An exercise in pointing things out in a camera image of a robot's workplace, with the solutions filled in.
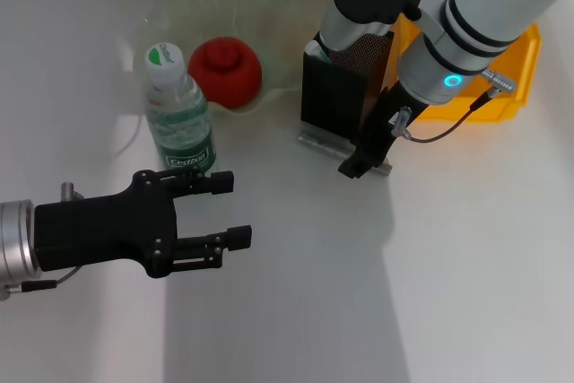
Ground green wavy glass fruit plate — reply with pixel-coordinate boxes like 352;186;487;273
134;0;315;118

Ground grey marker pen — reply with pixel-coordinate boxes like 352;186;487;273
296;125;394;178

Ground green utility knife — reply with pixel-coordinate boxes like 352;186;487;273
305;39;334;65

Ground left wrist cable with plug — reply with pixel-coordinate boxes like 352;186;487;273
0;181;85;302

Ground yellow plastic bin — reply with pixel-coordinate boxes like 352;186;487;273
388;0;544;124

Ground clear green-label water bottle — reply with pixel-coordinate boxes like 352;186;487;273
143;41;221;177

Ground black mesh pen holder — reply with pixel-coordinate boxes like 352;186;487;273
300;29;396;145

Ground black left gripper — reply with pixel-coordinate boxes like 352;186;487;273
33;166;254;280

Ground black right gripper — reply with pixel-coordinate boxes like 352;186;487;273
336;83;431;180

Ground right wrist cable with plug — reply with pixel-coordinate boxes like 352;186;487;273
388;66;519;145

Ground red-orange toy orange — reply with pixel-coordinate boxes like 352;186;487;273
187;36;265;110

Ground wrist cable with plug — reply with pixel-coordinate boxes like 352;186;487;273
0;181;85;302
388;66;519;145

